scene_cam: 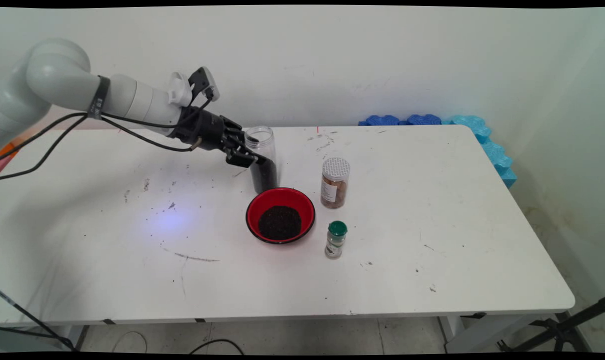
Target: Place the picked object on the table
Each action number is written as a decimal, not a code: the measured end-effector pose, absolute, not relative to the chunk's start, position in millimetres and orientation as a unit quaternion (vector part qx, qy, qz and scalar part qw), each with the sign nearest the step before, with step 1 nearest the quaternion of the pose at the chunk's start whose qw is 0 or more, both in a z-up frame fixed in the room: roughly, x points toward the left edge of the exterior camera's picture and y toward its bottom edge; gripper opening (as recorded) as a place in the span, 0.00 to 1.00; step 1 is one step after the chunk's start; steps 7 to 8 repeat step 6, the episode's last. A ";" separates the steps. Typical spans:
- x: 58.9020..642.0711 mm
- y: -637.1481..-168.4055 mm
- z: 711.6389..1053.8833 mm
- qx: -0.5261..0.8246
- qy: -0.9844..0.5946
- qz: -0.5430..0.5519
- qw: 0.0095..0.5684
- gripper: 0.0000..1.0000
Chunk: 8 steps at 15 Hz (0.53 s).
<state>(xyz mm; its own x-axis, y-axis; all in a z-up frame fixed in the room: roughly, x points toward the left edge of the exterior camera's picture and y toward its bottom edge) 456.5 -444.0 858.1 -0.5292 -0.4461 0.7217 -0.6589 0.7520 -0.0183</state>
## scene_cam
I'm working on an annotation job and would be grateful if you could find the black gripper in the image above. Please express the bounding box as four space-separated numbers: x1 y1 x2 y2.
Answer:
171 106 273 169

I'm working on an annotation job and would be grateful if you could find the clear jar of black seeds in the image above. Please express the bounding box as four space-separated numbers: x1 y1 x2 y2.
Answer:
244 126 279 195

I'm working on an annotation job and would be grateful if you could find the red bowl with black rim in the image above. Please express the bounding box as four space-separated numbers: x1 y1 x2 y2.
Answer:
245 187 316 245

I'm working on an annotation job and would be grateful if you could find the black seed pile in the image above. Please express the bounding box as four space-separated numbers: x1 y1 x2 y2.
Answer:
258 205 302 241

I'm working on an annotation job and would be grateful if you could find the white-lidded jar of brown snacks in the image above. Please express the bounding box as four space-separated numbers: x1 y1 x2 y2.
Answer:
320 157 351 210

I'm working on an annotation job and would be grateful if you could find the green-capped spice bottle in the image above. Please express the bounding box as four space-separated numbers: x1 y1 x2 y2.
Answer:
324 220 348 260

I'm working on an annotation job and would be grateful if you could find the light blue foam mat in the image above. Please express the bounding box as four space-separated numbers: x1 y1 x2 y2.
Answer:
442 115 517 190

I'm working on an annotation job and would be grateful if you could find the white table leg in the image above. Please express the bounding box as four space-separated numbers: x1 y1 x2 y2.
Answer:
57 325 87 352
438 312 573 353

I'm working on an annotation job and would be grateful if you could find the black tripod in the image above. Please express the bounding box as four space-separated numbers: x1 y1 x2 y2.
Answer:
497 296 605 353

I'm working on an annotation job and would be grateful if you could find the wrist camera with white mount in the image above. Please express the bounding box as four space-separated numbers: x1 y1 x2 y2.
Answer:
167 66 221 107

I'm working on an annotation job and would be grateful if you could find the black camera cable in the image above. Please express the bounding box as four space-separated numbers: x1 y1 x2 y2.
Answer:
0 92 216 161

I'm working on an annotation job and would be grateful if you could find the black cable with grey plug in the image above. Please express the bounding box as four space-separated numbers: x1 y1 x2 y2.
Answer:
0 116 203 181

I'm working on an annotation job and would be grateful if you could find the black velcro strap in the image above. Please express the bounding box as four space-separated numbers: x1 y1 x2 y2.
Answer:
87 75 111 121

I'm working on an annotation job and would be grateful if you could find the black floor cable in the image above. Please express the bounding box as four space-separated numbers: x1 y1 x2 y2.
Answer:
189 338 244 355

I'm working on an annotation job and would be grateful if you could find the grey floor cable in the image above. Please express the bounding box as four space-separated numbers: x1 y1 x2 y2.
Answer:
112 330 149 354

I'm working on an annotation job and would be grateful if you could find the black hanging cable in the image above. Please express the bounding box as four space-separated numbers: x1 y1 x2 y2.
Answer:
0 289 77 351

